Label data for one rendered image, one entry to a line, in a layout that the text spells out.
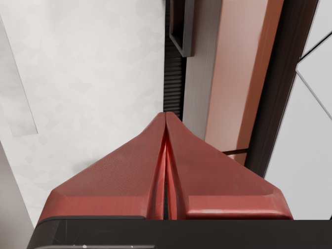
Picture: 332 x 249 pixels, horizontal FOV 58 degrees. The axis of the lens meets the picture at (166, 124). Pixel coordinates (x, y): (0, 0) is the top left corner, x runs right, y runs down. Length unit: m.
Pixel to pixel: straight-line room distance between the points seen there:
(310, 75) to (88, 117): 0.26
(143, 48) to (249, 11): 0.17
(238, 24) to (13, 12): 0.22
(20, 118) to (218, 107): 0.24
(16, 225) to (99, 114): 1.31
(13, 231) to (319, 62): 1.60
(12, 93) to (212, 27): 0.24
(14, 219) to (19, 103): 1.27
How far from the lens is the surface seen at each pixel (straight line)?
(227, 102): 0.22
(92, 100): 0.37
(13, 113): 0.38
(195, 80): 0.24
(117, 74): 0.35
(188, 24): 0.24
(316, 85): 0.22
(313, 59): 0.20
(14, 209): 1.56
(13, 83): 0.36
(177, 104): 0.55
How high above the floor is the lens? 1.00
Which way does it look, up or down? 52 degrees down
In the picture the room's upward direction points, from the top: 159 degrees clockwise
